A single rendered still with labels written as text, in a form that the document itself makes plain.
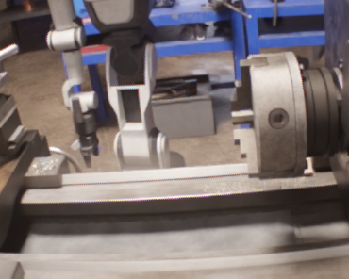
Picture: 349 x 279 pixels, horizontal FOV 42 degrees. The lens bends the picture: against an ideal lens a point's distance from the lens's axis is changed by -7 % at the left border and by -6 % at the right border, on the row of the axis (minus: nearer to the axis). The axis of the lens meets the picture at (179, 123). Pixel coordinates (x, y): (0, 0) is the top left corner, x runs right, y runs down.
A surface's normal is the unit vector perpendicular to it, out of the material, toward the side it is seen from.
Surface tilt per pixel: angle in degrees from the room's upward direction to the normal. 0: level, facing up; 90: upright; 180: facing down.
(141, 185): 0
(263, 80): 31
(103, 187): 0
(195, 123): 90
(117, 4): 96
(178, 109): 90
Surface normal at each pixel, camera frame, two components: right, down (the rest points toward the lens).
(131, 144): -0.21, 0.25
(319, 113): -0.11, 0.00
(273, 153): -0.05, 0.51
